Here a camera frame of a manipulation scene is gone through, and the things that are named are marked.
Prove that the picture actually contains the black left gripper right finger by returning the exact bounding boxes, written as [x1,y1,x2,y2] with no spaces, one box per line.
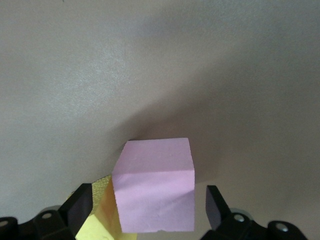
[201,184,307,240]

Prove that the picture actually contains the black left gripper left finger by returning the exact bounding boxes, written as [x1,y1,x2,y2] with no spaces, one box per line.
[0,183,95,240]

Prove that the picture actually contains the pink foam cube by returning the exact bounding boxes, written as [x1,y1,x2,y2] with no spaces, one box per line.
[111,137,196,234]

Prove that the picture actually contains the yellow foam cube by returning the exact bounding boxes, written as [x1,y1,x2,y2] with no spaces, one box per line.
[74,174,138,240]

